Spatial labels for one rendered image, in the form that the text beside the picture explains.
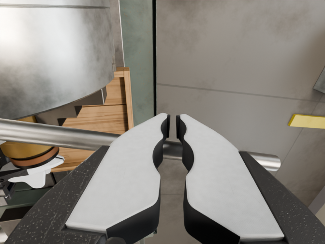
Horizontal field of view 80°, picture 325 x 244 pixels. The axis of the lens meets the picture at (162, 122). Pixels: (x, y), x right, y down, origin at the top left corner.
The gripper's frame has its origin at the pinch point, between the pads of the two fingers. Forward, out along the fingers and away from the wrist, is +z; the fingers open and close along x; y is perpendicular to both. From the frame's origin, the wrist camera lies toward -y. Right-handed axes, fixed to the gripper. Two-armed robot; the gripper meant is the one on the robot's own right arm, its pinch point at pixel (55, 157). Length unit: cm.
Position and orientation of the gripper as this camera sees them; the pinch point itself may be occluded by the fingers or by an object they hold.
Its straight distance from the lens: 41.7
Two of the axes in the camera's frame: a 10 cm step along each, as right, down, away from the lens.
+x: 1.7, 5.0, -8.5
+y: -0.3, 8.7, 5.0
